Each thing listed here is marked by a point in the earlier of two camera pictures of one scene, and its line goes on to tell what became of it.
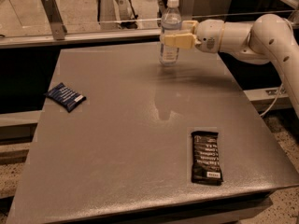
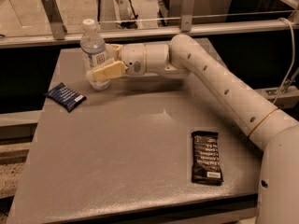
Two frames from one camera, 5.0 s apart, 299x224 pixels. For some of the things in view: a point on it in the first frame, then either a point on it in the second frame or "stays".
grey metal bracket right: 188,2 stays
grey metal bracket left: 49,3 stays
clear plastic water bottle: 171,24 to 93,49
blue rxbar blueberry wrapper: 67,97 stays
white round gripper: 207,35 to 133,59
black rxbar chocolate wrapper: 206,163 stays
